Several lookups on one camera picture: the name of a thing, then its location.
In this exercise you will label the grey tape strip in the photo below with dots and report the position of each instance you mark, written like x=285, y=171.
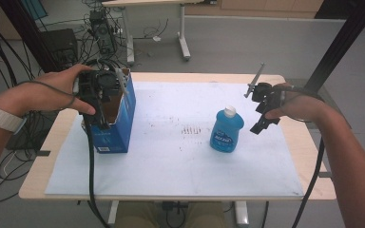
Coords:
x=325, y=174
x=43, y=153

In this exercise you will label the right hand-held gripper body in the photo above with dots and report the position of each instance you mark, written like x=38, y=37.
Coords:
x=267, y=95

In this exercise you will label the black equipment box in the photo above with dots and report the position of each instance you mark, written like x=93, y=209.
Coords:
x=60, y=47

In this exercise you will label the teal panel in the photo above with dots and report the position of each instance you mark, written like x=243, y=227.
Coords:
x=33, y=8

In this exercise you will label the white table leg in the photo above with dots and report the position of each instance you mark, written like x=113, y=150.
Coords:
x=241, y=213
x=113, y=212

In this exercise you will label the blue cardboard box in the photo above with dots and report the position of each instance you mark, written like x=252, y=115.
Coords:
x=120, y=136

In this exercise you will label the white table mat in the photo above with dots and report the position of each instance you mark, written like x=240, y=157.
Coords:
x=171, y=164

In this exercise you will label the black metal post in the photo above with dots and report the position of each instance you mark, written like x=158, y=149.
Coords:
x=22, y=25
x=345, y=34

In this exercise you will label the person's right hand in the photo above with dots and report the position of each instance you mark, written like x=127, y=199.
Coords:
x=301, y=106

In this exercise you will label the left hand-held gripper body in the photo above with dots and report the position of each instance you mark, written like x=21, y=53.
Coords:
x=103, y=84

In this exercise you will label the wooden cabinet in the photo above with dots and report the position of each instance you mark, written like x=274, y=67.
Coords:
x=266, y=6

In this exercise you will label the white desk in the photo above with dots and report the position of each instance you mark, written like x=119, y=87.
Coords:
x=183, y=31

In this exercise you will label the black computer tower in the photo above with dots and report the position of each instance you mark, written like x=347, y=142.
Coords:
x=103, y=31

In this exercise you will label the blue bottle with white cap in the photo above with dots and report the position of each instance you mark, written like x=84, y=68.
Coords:
x=225, y=133

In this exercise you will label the person's left hand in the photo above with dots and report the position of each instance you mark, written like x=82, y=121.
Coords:
x=44, y=91

